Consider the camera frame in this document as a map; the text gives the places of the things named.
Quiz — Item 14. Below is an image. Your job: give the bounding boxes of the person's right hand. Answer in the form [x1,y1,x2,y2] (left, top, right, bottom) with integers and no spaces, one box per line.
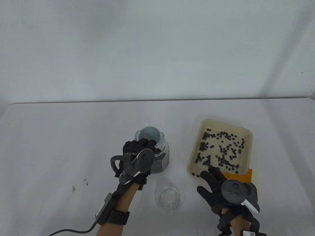
[197,167,260,221]

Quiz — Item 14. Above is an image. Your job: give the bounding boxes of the person's left hand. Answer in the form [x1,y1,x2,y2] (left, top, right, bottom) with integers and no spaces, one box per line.
[115,139,158,191]

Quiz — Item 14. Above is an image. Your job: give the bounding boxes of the light blue funnel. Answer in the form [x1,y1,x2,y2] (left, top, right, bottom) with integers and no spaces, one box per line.
[135,126,164,148]

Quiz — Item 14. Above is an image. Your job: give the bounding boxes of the orange brush with white bristles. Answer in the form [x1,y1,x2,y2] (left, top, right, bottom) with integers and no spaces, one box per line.
[221,169,260,183]

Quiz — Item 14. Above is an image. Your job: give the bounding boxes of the group of dark coffee beans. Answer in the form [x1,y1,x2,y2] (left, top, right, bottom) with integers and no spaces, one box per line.
[148,147,170,174]
[196,129,245,176]

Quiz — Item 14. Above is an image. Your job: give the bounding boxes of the clear glass jar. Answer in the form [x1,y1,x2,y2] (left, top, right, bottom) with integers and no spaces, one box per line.
[134,133,170,174]

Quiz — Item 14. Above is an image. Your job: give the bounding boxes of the beige baking tray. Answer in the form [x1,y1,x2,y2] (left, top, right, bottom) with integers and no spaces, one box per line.
[187,119,253,183]

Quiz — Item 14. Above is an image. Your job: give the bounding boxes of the clear glass jar lid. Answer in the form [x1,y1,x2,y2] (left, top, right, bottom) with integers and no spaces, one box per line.
[155,187,183,214]

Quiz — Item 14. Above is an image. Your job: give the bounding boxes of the person's right forearm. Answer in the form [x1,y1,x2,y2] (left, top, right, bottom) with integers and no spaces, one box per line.
[221,208,249,236]

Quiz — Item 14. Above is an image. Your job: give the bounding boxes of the person's left forearm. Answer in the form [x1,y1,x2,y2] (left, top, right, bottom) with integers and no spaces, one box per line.
[97,183,138,236]

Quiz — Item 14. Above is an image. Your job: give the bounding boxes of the black left hand controller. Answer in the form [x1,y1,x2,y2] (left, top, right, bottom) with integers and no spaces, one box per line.
[111,149,155,185]

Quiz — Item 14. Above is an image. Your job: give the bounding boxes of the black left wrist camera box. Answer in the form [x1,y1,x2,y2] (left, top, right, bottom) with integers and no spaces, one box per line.
[95,193,118,224]

